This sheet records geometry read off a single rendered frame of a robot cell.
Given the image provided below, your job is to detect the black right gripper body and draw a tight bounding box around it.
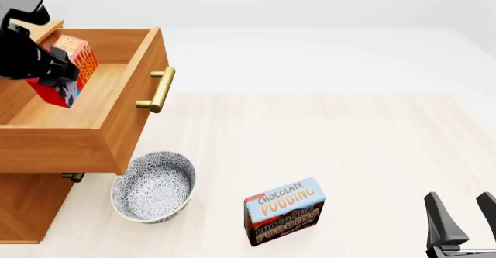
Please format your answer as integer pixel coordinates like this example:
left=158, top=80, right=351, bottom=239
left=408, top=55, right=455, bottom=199
left=425, top=239, right=496, bottom=258

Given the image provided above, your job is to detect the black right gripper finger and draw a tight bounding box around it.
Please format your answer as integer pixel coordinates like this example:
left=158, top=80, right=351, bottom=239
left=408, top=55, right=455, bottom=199
left=423, top=191, right=470, bottom=246
left=475, top=191, right=496, bottom=242

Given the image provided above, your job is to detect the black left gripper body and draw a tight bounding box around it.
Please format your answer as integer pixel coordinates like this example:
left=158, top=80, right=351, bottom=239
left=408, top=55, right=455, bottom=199
left=0, top=24, right=53, bottom=81

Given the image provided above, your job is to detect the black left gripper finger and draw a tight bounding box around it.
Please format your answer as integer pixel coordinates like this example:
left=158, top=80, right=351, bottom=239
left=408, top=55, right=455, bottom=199
left=36, top=46, right=81, bottom=88

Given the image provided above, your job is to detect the red and blue butter box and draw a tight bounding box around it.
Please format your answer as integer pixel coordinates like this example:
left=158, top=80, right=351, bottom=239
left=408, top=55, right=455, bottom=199
left=26, top=34, right=100, bottom=109

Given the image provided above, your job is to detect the wooden drawer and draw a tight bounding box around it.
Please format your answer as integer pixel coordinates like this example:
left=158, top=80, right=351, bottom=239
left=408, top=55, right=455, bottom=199
left=0, top=26, right=171, bottom=177

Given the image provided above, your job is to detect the wooden cabinet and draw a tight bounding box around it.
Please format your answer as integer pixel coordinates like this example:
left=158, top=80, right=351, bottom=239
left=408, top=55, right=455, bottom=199
left=0, top=19, right=85, bottom=245

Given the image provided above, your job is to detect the patterned grey-white bowl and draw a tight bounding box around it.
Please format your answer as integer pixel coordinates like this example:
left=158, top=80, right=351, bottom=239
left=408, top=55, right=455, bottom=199
left=110, top=150, right=197, bottom=225

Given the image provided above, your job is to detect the chocolate pudding box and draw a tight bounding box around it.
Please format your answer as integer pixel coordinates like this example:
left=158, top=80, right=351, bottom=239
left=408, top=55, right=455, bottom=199
left=243, top=177, right=327, bottom=247

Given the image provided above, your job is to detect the brass drawer handle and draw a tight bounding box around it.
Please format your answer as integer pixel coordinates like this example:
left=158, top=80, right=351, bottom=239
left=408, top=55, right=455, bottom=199
left=60, top=172, right=86, bottom=184
left=135, top=65, right=177, bottom=114

